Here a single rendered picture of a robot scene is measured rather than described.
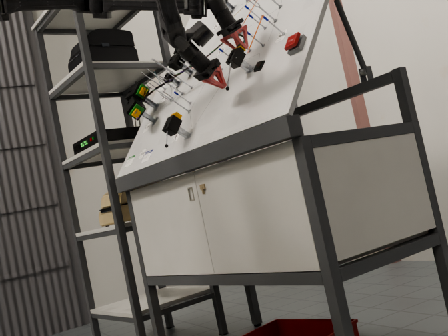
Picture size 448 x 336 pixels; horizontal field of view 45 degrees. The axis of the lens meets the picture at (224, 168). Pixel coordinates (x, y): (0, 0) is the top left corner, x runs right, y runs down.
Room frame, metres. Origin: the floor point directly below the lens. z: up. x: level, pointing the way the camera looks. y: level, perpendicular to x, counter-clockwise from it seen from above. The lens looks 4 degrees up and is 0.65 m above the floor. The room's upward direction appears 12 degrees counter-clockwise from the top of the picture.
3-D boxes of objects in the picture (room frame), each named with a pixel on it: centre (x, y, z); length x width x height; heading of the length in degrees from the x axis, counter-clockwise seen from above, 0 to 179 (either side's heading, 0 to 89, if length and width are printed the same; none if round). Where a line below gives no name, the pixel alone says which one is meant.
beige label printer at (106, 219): (2.77, 0.50, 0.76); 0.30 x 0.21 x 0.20; 130
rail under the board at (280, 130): (2.03, 0.13, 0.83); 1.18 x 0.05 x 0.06; 37
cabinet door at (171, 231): (2.26, 0.28, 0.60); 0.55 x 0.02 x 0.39; 37
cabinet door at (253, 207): (1.82, -0.05, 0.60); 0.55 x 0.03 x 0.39; 37
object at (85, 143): (2.81, 0.53, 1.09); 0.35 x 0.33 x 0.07; 37
